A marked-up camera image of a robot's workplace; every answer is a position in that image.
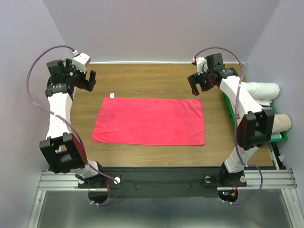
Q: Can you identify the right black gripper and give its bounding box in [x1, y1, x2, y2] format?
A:
[187, 68, 215, 95]

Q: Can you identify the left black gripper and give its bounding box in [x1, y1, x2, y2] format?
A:
[65, 59, 96, 92]

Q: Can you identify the pink microfiber towel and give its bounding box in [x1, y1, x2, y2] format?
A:
[91, 97, 205, 146]

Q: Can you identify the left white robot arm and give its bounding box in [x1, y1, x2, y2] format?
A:
[39, 54, 106, 189]

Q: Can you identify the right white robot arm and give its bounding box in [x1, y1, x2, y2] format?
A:
[188, 53, 275, 186]

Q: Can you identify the green plastic bin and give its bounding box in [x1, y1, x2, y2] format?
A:
[222, 93, 288, 143]

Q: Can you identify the white rolled towel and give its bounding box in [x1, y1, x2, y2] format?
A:
[243, 82, 280, 101]

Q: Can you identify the beige rolled towel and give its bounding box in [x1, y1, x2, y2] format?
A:
[272, 114, 291, 133]

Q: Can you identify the teal rolled towel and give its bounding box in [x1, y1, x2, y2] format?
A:
[271, 133, 282, 141]

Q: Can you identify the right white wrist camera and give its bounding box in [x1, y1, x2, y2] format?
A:
[192, 57, 208, 75]

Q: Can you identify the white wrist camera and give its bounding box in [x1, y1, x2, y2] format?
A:
[192, 57, 208, 75]
[72, 53, 91, 73]

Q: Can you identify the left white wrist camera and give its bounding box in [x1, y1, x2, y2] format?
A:
[72, 53, 91, 73]

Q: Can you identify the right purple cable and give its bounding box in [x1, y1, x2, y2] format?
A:
[192, 47, 263, 205]

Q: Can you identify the purple cable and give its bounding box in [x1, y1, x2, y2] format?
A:
[26, 45, 122, 207]
[192, 47, 263, 205]

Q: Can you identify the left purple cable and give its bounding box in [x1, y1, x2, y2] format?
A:
[26, 45, 122, 207]

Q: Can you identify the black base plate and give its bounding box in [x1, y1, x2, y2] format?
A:
[48, 167, 247, 200]

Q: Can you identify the aluminium frame rail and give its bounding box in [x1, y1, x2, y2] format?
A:
[38, 171, 78, 191]

